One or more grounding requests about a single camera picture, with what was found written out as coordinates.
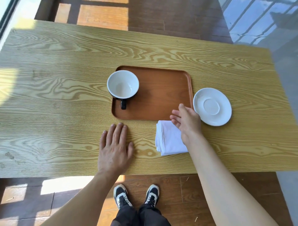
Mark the person's left hand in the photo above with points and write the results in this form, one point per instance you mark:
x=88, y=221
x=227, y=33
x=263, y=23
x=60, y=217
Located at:
x=113, y=156

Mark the person's right hand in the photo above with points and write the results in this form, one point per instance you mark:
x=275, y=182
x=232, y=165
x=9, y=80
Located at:
x=189, y=123

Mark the person's left thumb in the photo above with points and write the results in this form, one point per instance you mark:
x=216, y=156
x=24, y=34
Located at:
x=130, y=149

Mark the person's right fingers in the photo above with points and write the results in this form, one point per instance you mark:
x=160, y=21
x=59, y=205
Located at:
x=177, y=115

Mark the person's left middle finger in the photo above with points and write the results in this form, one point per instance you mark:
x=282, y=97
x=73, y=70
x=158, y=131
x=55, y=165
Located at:
x=119, y=134

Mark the person's left little finger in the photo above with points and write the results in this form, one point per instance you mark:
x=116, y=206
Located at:
x=103, y=139

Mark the person's left forearm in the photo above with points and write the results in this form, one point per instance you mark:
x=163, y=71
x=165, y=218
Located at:
x=86, y=202

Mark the person's right forearm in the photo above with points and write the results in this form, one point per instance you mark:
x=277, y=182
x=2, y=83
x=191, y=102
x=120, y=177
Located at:
x=221, y=186

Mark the folded white cloth napkin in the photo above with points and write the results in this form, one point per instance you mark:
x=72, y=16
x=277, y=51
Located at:
x=168, y=139

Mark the brown wooden tray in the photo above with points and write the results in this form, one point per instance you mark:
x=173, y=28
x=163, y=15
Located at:
x=160, y=93

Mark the white saucer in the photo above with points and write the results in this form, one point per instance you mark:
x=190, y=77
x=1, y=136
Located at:
x=212, y=106

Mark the person's left black-white sneaker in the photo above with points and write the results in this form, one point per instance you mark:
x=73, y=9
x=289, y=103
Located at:
x=122, y=195

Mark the person's black-white sneaker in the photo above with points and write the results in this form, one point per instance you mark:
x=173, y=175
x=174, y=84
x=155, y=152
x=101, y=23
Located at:
x=122, y=195
x=152, y=194

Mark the black cup with white inside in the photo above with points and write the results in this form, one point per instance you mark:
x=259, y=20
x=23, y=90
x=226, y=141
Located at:
x=123, y=86

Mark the person's right black-white sneaker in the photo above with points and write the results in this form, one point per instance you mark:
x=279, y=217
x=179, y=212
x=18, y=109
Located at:
x=152, y=194

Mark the person's black trousers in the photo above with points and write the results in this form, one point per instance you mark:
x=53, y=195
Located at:
x=142, y=216

